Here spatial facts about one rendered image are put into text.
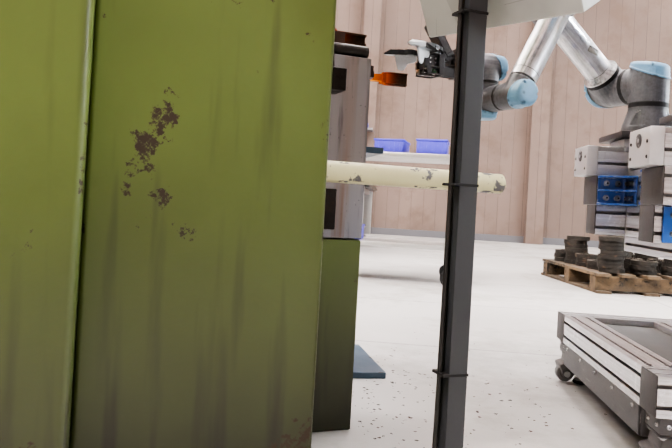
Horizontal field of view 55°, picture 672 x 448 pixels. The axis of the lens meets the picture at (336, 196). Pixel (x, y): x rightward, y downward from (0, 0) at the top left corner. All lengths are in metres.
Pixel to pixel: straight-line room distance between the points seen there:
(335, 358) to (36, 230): 0.82
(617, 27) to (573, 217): 3.46
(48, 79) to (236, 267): 0.45
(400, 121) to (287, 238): 10.80
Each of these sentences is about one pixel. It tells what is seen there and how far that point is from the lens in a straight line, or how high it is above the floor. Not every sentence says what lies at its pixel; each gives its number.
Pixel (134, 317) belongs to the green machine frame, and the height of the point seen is 0.34.
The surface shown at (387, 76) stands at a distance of 2.33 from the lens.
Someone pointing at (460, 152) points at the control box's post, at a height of 0.66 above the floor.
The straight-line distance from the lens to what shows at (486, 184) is 1.49.
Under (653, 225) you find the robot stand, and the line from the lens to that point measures 1.70.
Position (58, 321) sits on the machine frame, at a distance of 1.11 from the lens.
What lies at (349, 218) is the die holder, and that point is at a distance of 1.59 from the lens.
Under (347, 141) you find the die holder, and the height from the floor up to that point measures 0.71.
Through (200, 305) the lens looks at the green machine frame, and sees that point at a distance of 1.22.
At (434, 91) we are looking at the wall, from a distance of 12.10.
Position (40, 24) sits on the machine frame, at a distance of 1.12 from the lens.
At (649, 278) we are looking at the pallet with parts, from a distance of 5.25.
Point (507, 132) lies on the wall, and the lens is 12.14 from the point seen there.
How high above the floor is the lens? 0.56
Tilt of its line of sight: level
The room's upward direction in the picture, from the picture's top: 3 degrees clockwise
